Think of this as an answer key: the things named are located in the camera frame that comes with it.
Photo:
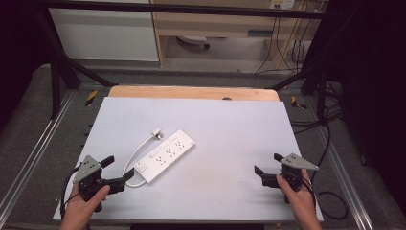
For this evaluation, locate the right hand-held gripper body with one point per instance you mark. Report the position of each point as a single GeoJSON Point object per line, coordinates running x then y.
{"type": "Point", "coordinates": [295, 166]}

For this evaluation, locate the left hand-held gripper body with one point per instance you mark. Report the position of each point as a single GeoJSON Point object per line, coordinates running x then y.
{"type": "Point", "coordinates": [86, 171]}

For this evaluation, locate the white power strip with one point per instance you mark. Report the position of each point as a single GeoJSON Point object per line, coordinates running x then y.
{"type": "Point", "coordinates": [166, 155]}

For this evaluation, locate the person's right hand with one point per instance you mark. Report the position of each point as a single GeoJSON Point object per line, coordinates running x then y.
{"type": "Point", "coordinates": [300, 201]}

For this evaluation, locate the person's left hand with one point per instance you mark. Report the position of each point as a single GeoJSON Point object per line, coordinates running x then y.
{"type": "Point", "coordinates": [78, 209]}

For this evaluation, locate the white plug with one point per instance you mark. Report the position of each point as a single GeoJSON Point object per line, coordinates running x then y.
{"type": "Point", "coordinates": [156, 133]}

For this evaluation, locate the white table board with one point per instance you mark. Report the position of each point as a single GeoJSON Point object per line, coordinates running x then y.
{"type": "Point", "coordinates": [223, 134]}

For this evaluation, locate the wooden table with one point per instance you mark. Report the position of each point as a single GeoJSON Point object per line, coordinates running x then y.
{"type": "Point", "coordinates": [191, 92]}

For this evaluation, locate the black curtain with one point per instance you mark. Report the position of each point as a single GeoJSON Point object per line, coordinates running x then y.
{"type": "Point", "coordinates": [16, 48]}
{"type": "Point", "coordinates": [373, 80]}

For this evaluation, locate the white cabinet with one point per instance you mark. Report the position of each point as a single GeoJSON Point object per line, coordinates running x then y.
{"type": "Point", "coordinates": [105, 35]}

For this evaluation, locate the white wheeled device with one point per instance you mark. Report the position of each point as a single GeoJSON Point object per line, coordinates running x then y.
{"type": "Point", "coordinates": [193, 40]}

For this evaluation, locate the wooden desk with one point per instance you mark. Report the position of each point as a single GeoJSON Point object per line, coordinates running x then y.
{"type": "Point", "coordinates": [217, 24]}

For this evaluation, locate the aluminium rail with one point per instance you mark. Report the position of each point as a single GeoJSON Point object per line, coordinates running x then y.
{"type": "Point", "coordinates": [346, 179]}
{"type": "Point", "coordinates": [41, 143]}

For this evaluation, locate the white wall socket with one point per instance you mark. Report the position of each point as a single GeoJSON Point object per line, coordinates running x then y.
{"type": "Point", "coordinates": [282, 4]}

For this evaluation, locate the black metal frame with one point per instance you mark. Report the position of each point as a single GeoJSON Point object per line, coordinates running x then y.
{"type": "Point", "coordinates": [178, 9]}

